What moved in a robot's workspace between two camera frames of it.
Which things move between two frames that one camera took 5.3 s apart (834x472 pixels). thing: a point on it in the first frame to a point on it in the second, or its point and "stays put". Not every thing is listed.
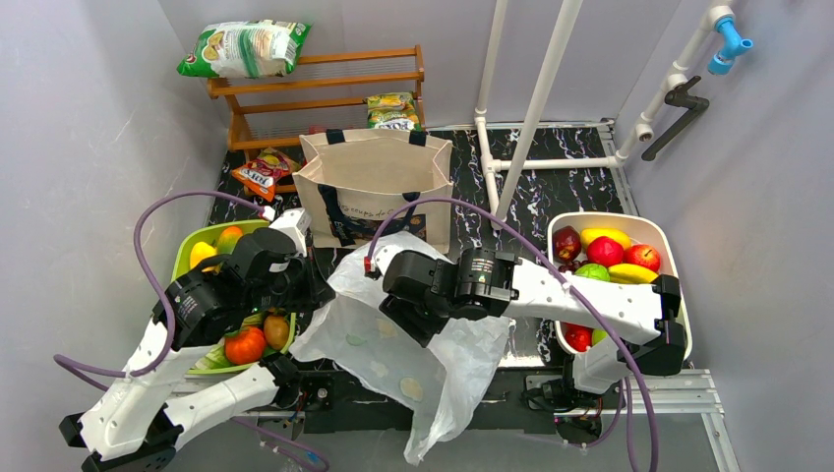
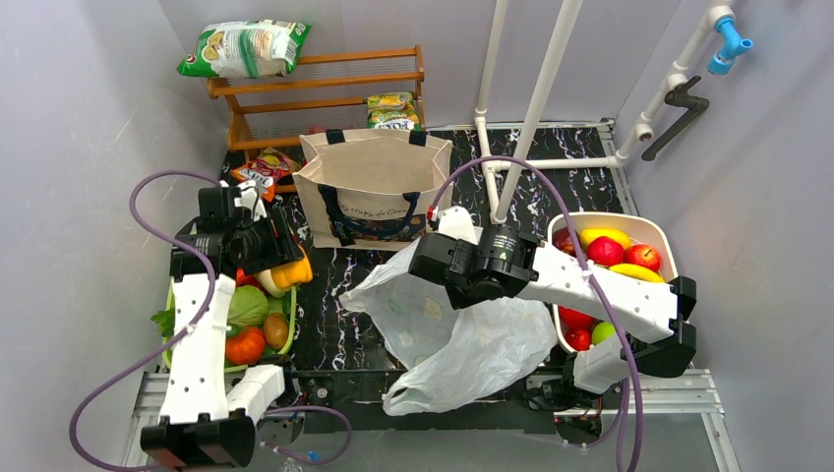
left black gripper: (312, 286) to (274, 240)
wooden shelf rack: (325, 91) stays put
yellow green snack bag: (396, 111) stays put
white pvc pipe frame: (722, 14) stays put
